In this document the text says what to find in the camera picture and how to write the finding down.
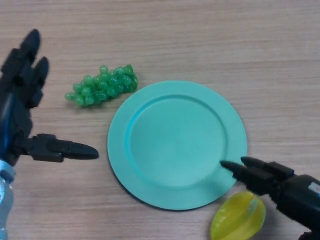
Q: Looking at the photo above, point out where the yellow starfruit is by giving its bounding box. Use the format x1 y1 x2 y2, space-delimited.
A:
209 191 266 240

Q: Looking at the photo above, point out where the teal round plate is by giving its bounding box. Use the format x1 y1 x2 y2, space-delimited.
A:
107 80 248 210

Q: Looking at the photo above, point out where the green grape bunch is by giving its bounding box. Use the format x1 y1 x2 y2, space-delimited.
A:
64 64 139 108

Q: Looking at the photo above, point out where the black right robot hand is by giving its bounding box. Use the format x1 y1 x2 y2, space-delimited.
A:
219 156 320 240

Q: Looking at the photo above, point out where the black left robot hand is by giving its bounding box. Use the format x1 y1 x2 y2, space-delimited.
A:
0 29 100 167

